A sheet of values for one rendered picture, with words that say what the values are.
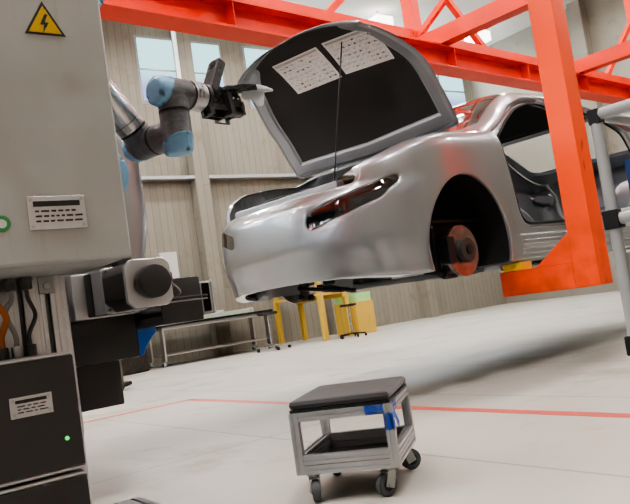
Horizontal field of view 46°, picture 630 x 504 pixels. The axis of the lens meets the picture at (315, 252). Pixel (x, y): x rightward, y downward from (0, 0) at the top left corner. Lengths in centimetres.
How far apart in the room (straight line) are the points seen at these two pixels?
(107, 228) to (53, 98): 21
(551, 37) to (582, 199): 101
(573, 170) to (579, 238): 41
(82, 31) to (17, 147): 22
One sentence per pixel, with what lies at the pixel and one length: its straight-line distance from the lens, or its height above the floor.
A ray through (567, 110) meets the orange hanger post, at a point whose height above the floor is 159.
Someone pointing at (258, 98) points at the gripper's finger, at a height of 121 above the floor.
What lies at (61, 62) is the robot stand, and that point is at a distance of 124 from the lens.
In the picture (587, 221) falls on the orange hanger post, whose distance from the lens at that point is 473.
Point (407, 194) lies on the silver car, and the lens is 429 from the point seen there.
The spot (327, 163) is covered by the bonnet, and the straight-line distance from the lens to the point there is 576.
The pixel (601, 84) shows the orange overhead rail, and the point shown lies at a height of 319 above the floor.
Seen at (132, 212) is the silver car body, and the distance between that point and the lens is 309.
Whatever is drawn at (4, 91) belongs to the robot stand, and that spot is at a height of 102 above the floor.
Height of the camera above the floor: 64
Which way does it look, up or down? 4 degrees up
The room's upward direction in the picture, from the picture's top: 8 degrees counter-clockwise
